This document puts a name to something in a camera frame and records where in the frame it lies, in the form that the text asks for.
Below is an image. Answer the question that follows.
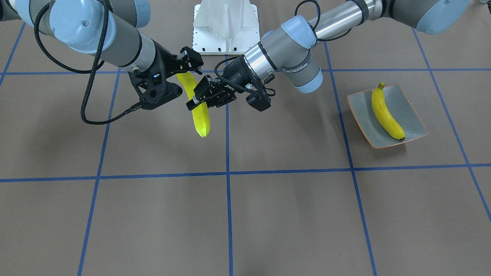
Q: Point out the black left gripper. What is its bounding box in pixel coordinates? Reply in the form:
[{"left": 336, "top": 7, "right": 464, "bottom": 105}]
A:
[{"left": 186, "top": 56, "right": 265, "bottom": 111}]

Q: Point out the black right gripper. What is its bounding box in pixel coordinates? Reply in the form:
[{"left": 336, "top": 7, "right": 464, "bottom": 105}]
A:
[{"left": 148, "top": 41, "right": 204, "bottom": 92}]

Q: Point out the yellow banana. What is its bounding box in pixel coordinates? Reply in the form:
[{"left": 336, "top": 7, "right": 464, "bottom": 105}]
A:
[
  {"left": 371, "top": 82, "right": 405, "bottom": 140},
  {"left": 176, "top": 72, "right": 210, "bottom": 137}
]

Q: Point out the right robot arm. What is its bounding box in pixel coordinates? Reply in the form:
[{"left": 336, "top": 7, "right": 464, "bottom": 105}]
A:
[{"left": 1, "top": 0, "right": 203, "bottom": 84}]

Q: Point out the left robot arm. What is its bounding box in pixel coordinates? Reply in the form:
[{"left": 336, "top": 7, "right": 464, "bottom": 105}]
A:
[{"left": 186, "top": 0, "right": 470, "bottom": 112}]

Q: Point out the grey square plate orange rim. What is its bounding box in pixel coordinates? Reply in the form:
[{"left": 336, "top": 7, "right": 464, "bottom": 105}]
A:
[{"left": 347, "top": 85, "right": 428, "bottom": 149}]

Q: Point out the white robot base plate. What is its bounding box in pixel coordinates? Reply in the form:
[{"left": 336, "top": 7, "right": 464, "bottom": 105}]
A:
[{"left": 192, "top": 0, "right": 260, "bottom": 55}]

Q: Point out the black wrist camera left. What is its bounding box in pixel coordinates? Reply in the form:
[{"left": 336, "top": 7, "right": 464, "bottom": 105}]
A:
[{"left": 246, "top": 74, "right": 276, "bottom": 112}]

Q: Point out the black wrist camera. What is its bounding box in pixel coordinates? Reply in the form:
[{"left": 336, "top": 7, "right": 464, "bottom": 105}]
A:
[
  {"left": 128, "top": 69, "right": 183, "bottom": 111},
  {"left": 246, "top": 74, "right": 276, "bottom": 112}
]

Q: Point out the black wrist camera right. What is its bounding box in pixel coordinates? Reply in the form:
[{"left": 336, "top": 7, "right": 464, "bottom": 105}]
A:
[{"left": 128, "top": 69, "right": 183, "bottom": 111}]

